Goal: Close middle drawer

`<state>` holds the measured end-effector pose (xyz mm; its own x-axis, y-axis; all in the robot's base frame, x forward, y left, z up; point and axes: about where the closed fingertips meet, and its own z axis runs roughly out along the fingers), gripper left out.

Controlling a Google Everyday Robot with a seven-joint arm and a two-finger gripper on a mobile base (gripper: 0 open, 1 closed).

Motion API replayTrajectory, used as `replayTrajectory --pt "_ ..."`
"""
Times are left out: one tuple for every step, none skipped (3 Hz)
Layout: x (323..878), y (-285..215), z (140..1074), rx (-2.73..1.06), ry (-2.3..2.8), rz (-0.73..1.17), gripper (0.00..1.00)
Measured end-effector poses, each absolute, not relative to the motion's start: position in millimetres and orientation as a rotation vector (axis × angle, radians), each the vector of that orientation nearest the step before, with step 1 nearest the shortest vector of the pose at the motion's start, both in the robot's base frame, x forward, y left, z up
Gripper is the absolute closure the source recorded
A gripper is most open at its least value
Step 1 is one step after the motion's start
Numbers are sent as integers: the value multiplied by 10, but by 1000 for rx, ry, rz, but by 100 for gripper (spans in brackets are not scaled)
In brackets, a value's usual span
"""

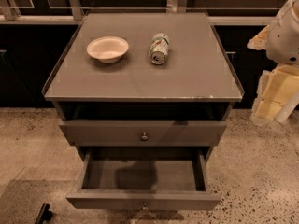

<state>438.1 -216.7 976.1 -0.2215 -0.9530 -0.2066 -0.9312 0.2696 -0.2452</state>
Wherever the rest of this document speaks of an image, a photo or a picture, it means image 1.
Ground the white cylindrical post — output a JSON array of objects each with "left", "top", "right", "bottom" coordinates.
[{"left": 275, "top": 91, "right": 299, "bottom": 122}]

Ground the green white soda can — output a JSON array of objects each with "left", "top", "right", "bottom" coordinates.
[{"left": 149, "top": 33, "right": 169, "bottom": 65}]

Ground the black object on floor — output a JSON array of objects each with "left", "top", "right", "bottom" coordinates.
[{"left": 35, "top": 203, "right": 53, "bottom": 224}]

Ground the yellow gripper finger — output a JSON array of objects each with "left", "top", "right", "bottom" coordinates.
[
  {"left": 251, "top": 64, "right": 299, "bottom": 126},
  {"left": 247, "top": 26, "right": 269, "bottom": 50}
]

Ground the metal railing frame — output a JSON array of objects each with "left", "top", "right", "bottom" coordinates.
[{"left": 0, "top": 0, "right": 288, "bottom": 25}]

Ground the white paper bowl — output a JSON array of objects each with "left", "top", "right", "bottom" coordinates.
[{"left": 87, "top": 36, "right": 129, "bottom": 63}]

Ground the grey drawer cabinet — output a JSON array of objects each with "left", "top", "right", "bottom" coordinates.
[{"left": 41, "top": 12, "right": 245, "bottom": 157}]

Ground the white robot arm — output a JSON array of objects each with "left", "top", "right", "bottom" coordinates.
[{"left": 247, "top": 0, "right": 299, "bottom": 126}]

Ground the grey drawer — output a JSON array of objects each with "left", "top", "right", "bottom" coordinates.
[
  {"left": 60, "top": 120, "right": 226, "bottom": 147},
  {"left": 66, "top": 147, "right": 221, "bottom": 210}
]

